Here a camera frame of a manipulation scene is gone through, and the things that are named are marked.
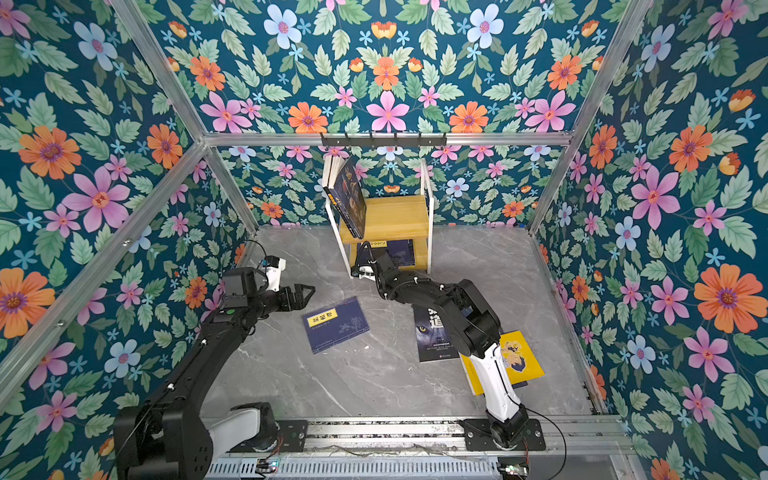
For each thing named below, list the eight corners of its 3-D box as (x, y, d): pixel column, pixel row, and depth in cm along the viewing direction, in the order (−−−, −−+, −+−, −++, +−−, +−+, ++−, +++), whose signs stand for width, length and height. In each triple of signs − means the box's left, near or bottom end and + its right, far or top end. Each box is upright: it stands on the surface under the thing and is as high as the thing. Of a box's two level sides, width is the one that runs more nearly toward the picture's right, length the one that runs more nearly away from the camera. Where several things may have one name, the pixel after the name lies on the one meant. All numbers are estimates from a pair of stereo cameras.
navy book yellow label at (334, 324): (313, 354, 89) (311, 352, 88) (303, 318, 97) (301, 315, 95) (369, 330, 94) (368, 328, 93) (355, 298, 102) (355, 294, 100)
